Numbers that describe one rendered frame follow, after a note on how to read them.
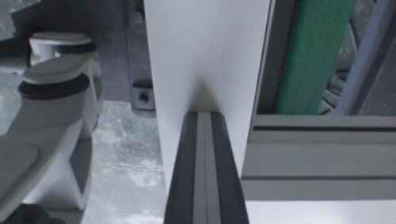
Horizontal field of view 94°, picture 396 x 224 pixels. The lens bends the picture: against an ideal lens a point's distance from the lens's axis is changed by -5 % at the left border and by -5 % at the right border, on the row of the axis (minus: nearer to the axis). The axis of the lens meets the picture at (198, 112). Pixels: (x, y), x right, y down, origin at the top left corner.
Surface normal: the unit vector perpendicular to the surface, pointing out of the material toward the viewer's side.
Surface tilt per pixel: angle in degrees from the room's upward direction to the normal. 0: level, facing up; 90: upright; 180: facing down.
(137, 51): 0
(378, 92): 0
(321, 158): 90
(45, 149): 90
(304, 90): 0
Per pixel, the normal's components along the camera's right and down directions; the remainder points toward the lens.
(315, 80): -0.02, 0.51
